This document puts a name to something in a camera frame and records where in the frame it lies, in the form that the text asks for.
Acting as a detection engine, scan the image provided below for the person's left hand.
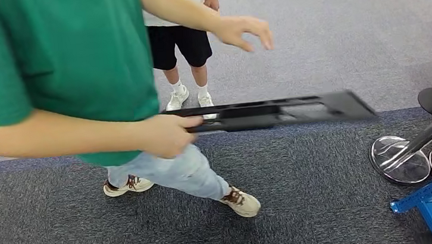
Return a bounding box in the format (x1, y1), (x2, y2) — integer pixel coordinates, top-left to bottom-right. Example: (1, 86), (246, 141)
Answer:
(211, 11), (276, 56)
(203, 0), (221, 13)

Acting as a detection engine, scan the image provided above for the person's right hand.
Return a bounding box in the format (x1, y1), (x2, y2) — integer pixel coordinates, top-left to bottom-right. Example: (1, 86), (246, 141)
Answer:
(132, 110), (207, 162)

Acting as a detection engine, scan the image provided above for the black plastic plate frame part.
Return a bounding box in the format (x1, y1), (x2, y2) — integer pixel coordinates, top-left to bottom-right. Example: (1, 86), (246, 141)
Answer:
(159, 87), (379, 140)

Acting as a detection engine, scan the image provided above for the person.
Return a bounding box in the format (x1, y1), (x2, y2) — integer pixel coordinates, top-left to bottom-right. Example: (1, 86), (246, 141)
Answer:
(140, 0), (231, 126)
(0, 0), (291, 243)

